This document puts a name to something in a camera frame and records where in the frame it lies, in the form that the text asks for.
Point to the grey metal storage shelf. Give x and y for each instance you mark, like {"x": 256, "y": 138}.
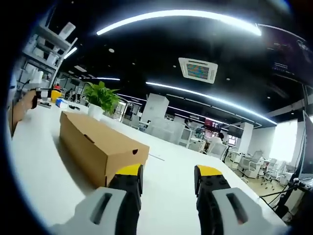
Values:
{"x": 46, "y": 49}

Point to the computer monitor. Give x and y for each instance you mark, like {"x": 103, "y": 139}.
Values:
{"x": 307, "y": 151}

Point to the white plant pot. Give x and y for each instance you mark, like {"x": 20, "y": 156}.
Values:
{"x": 95, "y": 111}

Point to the open brown cardboard carton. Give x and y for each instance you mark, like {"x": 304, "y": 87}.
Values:
{"x": 23, "y": 110}

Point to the green potted plant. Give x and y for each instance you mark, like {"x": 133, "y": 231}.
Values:
{"x": 102, "y": 96}

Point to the dark wall screen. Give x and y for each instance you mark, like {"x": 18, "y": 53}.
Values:
{"x": 286, "y": 51}

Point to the yellow container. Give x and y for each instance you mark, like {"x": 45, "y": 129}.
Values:
{"x": 55, "y": 94}

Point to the brown cardboard shoe box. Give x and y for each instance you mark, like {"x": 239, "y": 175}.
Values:
{"x": 97, "y": 139}

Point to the small black object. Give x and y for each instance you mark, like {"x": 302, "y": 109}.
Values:
{"x": 73, "y": 107}

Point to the black and white device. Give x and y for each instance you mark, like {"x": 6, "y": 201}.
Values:
{"x": 34, "y": 98}

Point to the white office chair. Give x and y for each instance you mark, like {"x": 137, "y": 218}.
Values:
{"x": 253, "y": 162}
{"x": 278, "y": 169}

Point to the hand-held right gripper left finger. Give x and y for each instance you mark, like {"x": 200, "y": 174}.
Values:
{"x": 107, "y": 210}

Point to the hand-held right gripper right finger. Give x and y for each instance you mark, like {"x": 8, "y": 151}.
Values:
{"x": 227, "y": 213}

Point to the long ceiling light strip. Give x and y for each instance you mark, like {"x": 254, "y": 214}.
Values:
{"x": 210, "y": 98}
{"x": 176, "y": 14}

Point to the short ceiling light strip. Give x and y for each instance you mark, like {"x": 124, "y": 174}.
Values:
{"x": 70, "y": 52}

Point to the ceiling air conditioner vent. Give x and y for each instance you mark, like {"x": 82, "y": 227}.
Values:
{"x": 198, "y": 70}

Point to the blue and white box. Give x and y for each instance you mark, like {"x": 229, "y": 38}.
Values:
{"x": 60, "y": 102}

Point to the white tall cabinet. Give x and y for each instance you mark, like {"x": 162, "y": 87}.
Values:
{"x": 155, "y": 107}

